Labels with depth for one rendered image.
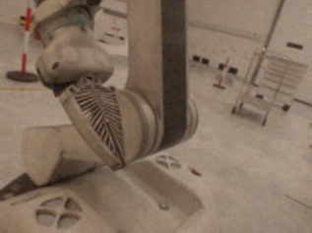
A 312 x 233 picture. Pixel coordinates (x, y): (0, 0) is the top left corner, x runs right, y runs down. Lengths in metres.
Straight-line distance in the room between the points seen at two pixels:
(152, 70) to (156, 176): 0.40
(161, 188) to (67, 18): 0.56
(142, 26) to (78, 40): 0.19
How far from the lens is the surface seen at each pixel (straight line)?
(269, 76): 5.21
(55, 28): 0.34
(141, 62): 0.48
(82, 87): 0.31
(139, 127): 0.43
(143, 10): 0.49
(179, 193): 0.72
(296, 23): 8.58
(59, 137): 0.65
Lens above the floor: 0.75
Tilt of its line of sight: 18 degrees down
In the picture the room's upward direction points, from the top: 16 degrees clockwise
